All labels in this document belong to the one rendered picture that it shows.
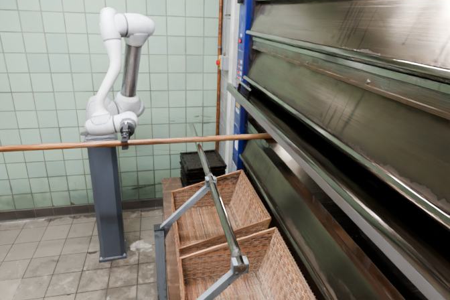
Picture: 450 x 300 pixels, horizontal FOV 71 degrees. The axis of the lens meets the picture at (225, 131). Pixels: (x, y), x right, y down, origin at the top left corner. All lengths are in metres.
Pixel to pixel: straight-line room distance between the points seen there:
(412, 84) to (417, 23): 0.14
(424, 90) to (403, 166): 0.18
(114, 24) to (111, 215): 1.36
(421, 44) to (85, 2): 2.40
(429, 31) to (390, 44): 0.10
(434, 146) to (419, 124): 0.07
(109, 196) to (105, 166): 0.24
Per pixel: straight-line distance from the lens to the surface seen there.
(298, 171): 1.43
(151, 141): 1.64
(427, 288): 0.67
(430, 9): 0.86
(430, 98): 0.81
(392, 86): 0.90
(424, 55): 0.80
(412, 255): 0.68
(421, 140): 0.84
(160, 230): 1.43
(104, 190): 2.44
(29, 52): 2.93
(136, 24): 2.00
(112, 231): 2.63
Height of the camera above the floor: 1.81
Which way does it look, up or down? 20 degrees down
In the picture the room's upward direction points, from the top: 2 degrees clockwise
